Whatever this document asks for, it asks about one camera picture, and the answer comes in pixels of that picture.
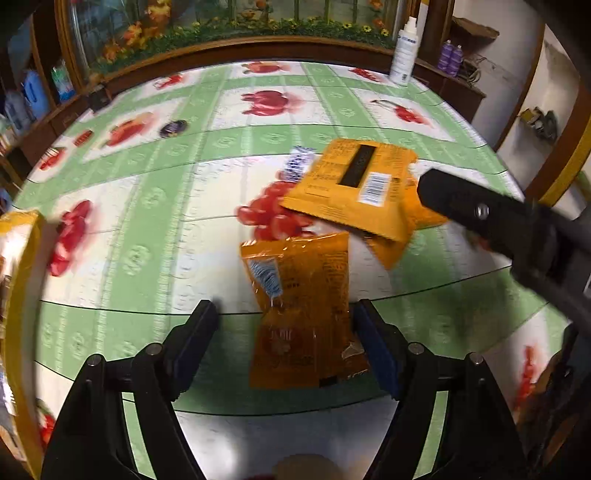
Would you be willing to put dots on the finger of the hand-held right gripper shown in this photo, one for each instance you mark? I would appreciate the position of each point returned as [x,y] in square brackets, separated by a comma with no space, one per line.
[466,203]

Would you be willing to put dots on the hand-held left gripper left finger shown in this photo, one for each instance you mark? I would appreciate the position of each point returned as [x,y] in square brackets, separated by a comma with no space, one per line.
[197,354]

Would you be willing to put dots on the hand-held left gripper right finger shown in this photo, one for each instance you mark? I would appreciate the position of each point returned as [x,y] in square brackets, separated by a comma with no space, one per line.
[376,355]

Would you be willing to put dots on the long orange snack packet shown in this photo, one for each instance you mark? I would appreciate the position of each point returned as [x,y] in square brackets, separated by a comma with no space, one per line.
[304,295]

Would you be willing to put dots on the large orange packet with barcode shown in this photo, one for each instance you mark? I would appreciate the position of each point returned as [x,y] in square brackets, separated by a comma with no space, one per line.
[332,184]

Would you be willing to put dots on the yellow cardboard box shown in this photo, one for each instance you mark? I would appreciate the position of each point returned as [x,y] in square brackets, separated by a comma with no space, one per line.
[23,323]

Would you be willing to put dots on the purple bottle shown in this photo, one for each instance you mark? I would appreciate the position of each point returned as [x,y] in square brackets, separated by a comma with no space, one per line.
[456,60]
[444,57]

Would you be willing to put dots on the green fruit print tablecloth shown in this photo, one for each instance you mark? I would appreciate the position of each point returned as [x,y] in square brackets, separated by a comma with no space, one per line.
[184,207]

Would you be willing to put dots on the white spray bottle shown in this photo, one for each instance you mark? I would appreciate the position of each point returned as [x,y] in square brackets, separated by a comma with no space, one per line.
[405,53]

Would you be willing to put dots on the spotted white candy packet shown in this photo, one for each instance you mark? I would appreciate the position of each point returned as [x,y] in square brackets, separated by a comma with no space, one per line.
[298,164]

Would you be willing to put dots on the small dark box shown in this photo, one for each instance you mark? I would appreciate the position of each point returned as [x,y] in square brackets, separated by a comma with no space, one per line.
[99,99]

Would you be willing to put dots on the glass panel with artificial flowers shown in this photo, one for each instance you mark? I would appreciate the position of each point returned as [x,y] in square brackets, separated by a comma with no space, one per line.
[231,18]

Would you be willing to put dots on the clear plastic bottle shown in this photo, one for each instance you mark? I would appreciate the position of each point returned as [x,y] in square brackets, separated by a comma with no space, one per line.
[14,113]

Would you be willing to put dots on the green and white bag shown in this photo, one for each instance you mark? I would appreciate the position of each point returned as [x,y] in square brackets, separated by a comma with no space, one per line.
[62,82]

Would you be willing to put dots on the blue plastic jug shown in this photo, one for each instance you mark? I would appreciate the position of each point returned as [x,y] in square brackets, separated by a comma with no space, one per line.
[34,94]

